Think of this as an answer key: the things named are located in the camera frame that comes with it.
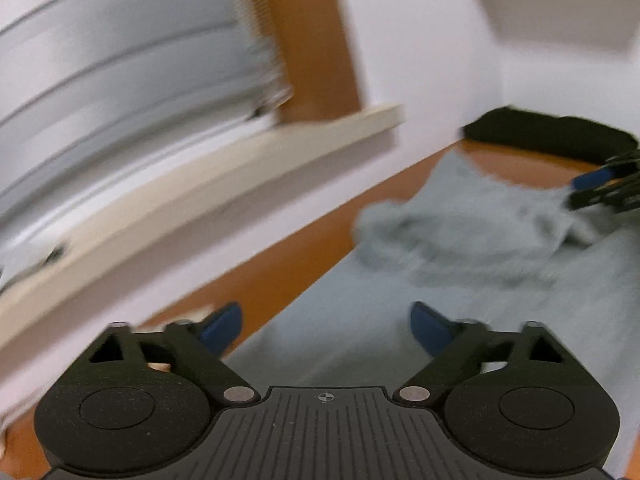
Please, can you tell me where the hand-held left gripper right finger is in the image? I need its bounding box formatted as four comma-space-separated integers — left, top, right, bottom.
392, 301, 568, 407

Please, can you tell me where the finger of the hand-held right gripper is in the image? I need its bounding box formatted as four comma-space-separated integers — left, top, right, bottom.
572, 149, 640, 188
567, 176, 640, 213

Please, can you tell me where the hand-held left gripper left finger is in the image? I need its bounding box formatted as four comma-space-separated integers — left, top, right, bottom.
87, 301, 262, 407

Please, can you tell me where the grey sweatshirt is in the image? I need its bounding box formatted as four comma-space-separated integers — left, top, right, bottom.
220, 152, 640, 480

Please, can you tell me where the black cloth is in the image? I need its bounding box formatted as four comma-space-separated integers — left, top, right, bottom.
462, 106, 640, 166

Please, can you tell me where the beige window sill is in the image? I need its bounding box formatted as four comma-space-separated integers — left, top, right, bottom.
0, 104, 405, 356

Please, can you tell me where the small dark object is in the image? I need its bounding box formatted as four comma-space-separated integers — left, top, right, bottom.
45, 242, 71, 267

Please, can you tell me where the white wall shelf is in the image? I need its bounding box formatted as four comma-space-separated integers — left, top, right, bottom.
465, 0, 640, 61

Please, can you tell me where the wooden window frame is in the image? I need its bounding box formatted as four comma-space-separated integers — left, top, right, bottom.
235, 0, 362, 123

